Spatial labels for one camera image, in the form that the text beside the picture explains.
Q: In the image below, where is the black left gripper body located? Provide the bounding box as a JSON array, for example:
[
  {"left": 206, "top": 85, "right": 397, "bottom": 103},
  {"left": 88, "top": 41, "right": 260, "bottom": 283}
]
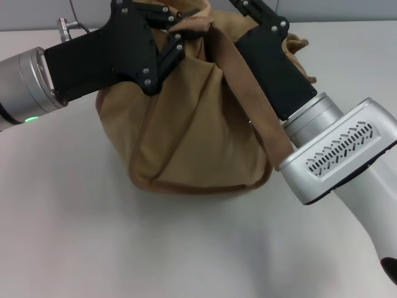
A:
[{"left": 43, "top": 0, "right": 163, "bottom": 104}]

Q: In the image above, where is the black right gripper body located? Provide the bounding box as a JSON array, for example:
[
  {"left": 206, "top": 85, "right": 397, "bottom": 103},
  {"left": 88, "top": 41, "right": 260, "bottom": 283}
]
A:
[{"left": 234, "top": 15, "right": 318, "bottom": 122}]

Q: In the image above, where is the khaki canvas food bag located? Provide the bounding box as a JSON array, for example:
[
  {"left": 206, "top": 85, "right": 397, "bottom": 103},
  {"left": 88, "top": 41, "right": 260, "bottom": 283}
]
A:
[{"left": 95, "top": 0, "right": 318, "bottom": 197}]

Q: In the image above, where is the silver left cable connector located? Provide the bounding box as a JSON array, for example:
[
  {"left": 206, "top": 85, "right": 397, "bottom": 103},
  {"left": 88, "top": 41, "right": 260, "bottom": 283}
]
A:
[{"left": 56, "top": 17, "right": 91, "bottom": 43}]

